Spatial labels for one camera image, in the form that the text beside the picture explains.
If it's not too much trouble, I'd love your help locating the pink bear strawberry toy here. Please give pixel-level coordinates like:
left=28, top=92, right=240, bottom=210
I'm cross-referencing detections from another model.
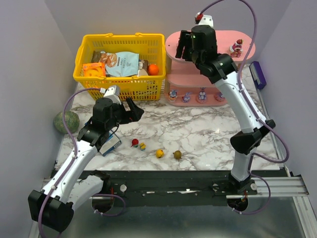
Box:
left=229, top=39, right=243, bottom=58

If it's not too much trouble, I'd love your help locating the purple orange bunny toy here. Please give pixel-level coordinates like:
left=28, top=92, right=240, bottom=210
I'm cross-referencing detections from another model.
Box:
left=168, top=90, right=178, bottom=102

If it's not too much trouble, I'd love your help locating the small purple bunny toy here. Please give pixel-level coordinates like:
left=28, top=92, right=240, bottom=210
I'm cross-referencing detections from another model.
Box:
left=182, top=92, right=192, bottom=103

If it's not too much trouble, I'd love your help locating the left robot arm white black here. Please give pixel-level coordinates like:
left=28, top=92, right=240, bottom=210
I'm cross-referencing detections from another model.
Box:
left=28, top=98, right=144, bottom=237

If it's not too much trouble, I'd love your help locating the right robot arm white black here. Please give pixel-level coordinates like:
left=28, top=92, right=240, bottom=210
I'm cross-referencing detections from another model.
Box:
left=175, top=25, right=275, bottom=191

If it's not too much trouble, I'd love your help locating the pink three-tier shelf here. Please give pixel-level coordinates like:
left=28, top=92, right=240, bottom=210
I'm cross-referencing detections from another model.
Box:
left=164, top=30, right=252, bottom=107

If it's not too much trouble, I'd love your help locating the purple bunny toy on shelf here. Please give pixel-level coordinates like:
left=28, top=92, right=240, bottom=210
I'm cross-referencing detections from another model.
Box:
left=214, top=92, right=225, bottom=102

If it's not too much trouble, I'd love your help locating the blue white box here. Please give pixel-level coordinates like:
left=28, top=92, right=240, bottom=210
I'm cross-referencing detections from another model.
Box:
left=99, top=133, right=121, bottom=157

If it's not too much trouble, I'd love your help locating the red cherry toy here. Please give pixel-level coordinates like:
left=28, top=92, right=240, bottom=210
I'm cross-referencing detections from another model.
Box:
left=131, top=138, right=139, bottom=148

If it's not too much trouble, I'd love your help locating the small yellow blue toy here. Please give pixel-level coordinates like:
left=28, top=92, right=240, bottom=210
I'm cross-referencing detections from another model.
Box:
left=139, top=143, right=146, bottom=151

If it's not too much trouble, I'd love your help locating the beige round item in basket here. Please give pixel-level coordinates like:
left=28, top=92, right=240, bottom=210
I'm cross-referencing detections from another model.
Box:
left=137, top=69, right=148, bottom=77

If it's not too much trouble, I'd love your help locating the orange fruit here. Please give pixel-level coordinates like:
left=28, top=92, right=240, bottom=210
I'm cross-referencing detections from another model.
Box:
left=148, top=64, right=159, bottom=76

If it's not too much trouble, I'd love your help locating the yellow duck toy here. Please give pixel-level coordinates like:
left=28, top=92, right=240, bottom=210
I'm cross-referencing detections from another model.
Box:
left=156, top=149, right=164, bottom=158

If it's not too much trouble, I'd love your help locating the green textured melon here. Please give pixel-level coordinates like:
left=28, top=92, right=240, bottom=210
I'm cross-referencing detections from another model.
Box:
left=53, top=111, right=80, bottom=134

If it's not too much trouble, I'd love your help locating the yellow plastic shopping basket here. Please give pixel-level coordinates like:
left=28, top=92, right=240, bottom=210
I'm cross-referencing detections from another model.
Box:
left=73, top=33, right=166, bottom=101

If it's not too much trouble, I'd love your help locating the orange snack box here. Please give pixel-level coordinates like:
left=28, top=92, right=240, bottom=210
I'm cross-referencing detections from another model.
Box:
left=83, top=62, right=106, bottom=82

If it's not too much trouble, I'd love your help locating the light blue chips bag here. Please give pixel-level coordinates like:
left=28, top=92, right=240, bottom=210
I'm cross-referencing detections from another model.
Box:
left=99, top=51, right=139, bottom=77

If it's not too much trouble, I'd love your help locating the olive brown round toy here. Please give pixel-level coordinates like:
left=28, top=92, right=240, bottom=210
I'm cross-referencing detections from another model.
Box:
left=173, top=150, right=182, bottom=160

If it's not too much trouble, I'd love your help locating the brown snack packet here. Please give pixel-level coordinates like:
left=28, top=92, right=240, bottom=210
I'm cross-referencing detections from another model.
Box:
left=91, top=51, right=104, bottom=63

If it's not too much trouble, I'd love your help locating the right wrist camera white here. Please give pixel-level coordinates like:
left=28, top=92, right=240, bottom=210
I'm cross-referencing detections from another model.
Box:
left=195, top=12, right=213, bottom=28

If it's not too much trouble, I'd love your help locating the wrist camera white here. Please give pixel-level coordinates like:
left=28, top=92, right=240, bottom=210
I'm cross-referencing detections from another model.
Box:
left=100, top=85, right=121, bottom=105
left=195, top=12, right=213, bottom=28

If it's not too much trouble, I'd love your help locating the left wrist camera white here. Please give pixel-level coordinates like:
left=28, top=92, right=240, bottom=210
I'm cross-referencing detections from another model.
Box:
left=100, top=85, right=121, bottom=105

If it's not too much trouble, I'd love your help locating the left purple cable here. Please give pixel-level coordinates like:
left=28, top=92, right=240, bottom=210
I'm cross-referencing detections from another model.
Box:
left=37, top=87, right=104, bottom=238

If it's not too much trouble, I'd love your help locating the purple box at wall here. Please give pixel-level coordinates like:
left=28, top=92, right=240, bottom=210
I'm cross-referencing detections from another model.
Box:
left=249, top=61, right=267, bottom=90

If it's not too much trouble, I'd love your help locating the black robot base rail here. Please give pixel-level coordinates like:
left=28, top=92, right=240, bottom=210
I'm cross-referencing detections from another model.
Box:
left=51, top=170, right=263, bottom=208

